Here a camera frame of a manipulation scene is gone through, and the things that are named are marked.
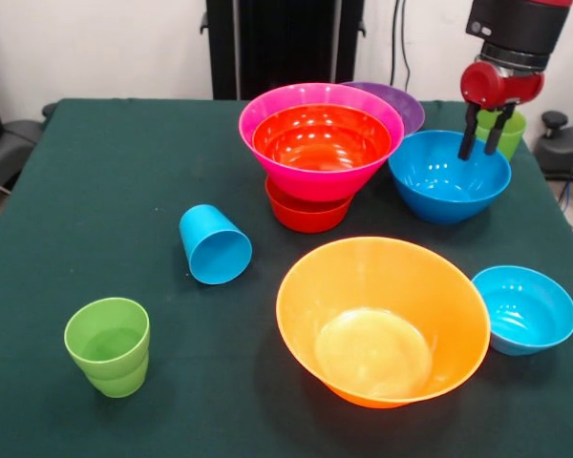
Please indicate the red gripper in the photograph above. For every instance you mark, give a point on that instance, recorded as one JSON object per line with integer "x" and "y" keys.
{"x": 492, "y": 86}

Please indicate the large red bowl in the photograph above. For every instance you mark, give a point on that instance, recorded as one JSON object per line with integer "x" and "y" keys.
{"x": 320, "y": 143}

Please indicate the large pink bowl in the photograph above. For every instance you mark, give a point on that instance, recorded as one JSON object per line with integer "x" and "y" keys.
{"x": 315, "y": 183}

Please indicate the blue cup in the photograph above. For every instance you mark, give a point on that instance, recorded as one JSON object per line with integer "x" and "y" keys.
{"x": 210, "y": 248}

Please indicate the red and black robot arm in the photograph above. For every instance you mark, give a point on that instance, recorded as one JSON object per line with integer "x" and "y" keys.
{"x": 515, "y": 24}

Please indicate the green cup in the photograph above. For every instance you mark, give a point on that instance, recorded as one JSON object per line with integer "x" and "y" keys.
{"x": 107, "y": 362}
{"x": 513, "y": 136}

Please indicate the medium blue bowl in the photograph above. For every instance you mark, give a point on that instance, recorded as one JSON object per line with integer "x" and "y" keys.
{"x": 449, "y": 191}

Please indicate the purple bowl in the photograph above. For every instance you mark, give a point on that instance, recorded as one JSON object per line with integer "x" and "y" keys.
{"x": 406, "y": 107}

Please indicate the small light blue bowl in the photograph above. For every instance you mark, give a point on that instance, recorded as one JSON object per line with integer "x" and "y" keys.
{"x": 525, "y": 310}

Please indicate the small red bowl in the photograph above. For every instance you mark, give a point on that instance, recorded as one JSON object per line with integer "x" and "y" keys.
{"x": 305, "y": 217}

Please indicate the large orange bowl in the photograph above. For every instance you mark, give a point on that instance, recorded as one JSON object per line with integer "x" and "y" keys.
{"x": 379, "y": 343}

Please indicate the dark green table cloth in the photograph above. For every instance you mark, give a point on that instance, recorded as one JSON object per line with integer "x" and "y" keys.
{"x": 124, "y": 191}

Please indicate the black office chair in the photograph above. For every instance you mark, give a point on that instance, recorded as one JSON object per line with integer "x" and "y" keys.
{"x": 5, "y": 143}

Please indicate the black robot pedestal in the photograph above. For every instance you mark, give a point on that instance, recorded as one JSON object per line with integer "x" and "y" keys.
{"x": 286, "y": 47}

